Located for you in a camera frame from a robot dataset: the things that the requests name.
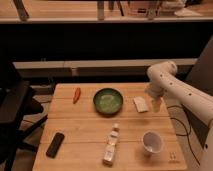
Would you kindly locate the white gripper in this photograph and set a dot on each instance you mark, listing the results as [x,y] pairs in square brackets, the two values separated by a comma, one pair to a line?
[156,104]

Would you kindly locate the white sponge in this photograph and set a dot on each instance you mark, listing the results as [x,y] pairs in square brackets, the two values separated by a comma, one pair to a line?
[140,104]

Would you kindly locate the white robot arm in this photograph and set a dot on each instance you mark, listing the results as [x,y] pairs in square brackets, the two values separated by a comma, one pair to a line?
[162,78]

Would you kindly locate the green ceramic bowl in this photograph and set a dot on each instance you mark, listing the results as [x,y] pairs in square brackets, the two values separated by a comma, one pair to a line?
[108,101]

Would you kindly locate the white paper cup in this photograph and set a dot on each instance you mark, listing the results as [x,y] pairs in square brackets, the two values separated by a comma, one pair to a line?
[152,143]

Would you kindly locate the orange chili pepper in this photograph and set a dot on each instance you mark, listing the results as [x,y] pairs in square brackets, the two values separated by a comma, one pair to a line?
[77,95]

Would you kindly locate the wooden shelf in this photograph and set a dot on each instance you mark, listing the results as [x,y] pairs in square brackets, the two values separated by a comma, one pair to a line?
[108,11]

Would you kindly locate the black remote control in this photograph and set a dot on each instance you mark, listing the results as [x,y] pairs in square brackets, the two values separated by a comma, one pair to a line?
[55,145]

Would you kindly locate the black chair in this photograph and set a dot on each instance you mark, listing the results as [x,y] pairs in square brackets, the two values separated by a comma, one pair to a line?
[16,101]

